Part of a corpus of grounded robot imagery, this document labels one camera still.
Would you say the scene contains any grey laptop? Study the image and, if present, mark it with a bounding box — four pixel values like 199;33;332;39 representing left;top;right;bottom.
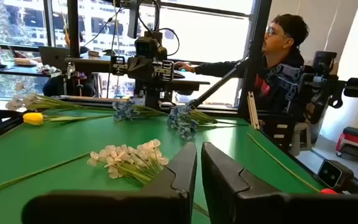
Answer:
38;45;71;72

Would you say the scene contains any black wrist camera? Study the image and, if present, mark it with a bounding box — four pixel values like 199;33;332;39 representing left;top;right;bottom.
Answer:
134;36;160;58

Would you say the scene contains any black frame post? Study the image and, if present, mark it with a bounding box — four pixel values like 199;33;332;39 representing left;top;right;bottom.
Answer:
67;0;81;58
237;0;273;118

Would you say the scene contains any blue artificial flower bunch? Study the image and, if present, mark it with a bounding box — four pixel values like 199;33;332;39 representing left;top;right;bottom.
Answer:
112;100;168;122
167;104;249;141

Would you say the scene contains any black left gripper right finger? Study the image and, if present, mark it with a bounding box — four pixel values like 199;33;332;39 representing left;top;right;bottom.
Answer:
201;142;358;224

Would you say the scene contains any light wooden slat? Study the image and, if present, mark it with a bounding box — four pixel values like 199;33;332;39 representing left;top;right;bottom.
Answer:
247;91;260;130

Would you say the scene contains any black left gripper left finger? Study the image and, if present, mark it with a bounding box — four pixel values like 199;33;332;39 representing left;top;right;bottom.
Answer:
22;142;198;224

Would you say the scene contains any green table mat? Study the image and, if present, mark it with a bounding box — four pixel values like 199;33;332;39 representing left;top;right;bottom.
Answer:
0;107;326;224

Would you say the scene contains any black control box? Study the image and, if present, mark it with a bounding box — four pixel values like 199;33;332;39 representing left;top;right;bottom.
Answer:
257;112;295;153

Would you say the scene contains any black diagonal frame brace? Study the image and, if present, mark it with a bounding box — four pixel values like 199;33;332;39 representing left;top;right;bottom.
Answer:
190;57;250;109

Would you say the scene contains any small black camera box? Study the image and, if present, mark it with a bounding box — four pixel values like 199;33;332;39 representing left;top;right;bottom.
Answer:
316;159;355;193

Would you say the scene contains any black office chair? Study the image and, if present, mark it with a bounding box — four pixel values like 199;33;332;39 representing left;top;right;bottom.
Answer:
296;50;358;125

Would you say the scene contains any white step stool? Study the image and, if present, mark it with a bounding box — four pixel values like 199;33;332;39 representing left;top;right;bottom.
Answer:
290;121;312;157

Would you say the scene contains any red padded rolling stool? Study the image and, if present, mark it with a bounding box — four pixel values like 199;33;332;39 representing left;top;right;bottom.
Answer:
336;126;358;170

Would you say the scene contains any person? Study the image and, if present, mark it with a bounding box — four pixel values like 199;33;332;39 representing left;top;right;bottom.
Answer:
42;29;96;97
174;14;310;124

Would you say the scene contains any yellow artificial tulip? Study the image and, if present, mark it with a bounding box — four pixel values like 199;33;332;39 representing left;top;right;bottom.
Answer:
0;151;92;198
22;112;115;123

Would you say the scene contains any red artificial tulip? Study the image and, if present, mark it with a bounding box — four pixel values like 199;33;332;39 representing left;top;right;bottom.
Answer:
246;132;338;195

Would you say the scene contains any white artificial flower bunch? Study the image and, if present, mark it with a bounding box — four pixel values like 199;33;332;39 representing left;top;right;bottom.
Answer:
5;81;86;112
87;139;170;186

